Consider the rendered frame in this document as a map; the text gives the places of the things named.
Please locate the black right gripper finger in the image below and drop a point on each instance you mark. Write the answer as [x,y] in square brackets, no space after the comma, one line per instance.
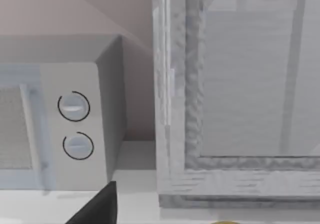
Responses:
[102,206]

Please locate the small microwave knob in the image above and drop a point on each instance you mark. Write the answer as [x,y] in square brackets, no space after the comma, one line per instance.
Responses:
[78,145]

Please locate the large microwave knob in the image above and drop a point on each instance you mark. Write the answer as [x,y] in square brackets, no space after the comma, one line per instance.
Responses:
[73,106]

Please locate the microwave door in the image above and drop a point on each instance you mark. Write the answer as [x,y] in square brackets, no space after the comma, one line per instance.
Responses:
[20,126]

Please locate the yellow round object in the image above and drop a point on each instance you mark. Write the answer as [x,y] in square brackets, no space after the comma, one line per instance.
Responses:
[223,222]

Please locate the pale microwave oven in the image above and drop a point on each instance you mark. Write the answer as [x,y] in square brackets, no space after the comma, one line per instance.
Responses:
[82,84]

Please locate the grey cabinet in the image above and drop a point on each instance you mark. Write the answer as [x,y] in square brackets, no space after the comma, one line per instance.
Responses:
[237,96]

